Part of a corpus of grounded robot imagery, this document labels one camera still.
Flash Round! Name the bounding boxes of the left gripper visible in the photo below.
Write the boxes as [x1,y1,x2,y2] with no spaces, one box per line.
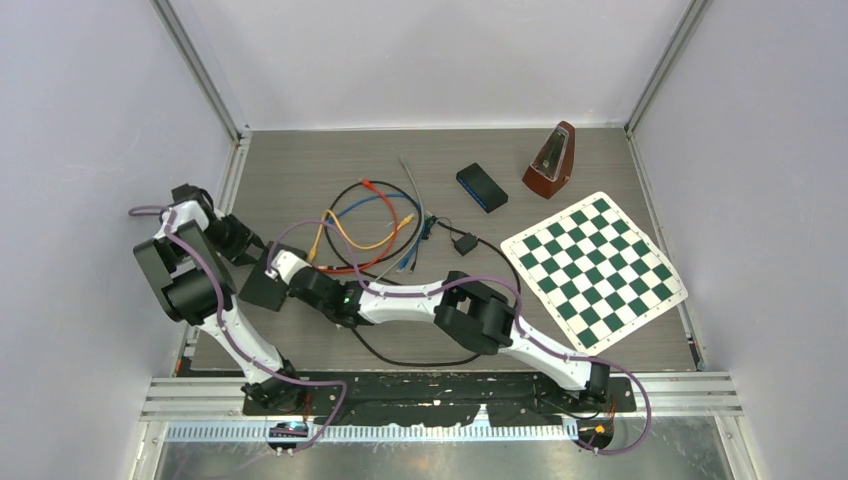
[206,215,267,267]

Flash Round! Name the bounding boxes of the long black cable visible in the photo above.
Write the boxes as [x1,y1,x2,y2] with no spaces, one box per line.
[323,180,519,368]

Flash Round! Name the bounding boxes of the dark grey network switch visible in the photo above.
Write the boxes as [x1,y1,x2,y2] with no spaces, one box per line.
[238,243,289,312]

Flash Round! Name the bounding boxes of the yellow ethernet cable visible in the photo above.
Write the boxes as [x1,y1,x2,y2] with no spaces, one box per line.
[307,210,416,261]

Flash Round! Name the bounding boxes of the blue ethernet cable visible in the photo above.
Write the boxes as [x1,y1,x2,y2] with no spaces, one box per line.
[331,193,435,273]

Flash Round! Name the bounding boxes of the red ethernet cable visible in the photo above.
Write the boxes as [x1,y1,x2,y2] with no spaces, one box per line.
[317,178,401,275]

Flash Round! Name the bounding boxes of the black power adapter with cord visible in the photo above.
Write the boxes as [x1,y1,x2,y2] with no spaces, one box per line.
[422,216,479,256]

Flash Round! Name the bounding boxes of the grey ethernet cable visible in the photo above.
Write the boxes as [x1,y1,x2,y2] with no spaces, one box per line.
[377,154,429,280]

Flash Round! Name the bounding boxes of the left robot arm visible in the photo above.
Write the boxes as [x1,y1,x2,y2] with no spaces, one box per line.
[128,184,308,414]

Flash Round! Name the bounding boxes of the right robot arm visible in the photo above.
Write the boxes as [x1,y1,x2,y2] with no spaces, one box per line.
[283,265,611,411]

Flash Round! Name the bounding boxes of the brown metronome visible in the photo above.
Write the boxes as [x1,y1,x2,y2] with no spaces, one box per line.
[522,121,576,199]

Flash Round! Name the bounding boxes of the green white chessboard mat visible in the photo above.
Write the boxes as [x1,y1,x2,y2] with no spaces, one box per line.
[500,192,688,356]

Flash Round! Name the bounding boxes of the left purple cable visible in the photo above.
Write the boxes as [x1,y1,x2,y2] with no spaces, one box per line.
[127,205,349,452]

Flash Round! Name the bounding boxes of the purple cable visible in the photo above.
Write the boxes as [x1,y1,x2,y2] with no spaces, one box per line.
[268,219,654,457]
[127,205,349,452]

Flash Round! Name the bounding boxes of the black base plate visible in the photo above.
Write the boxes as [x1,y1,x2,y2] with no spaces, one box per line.
[240,371,636,427]

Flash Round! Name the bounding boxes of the small black blue switch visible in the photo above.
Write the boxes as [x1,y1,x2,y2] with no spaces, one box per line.
[456,163,509,213]

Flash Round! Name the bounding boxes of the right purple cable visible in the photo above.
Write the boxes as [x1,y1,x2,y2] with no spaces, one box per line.
[268,219,654,457]

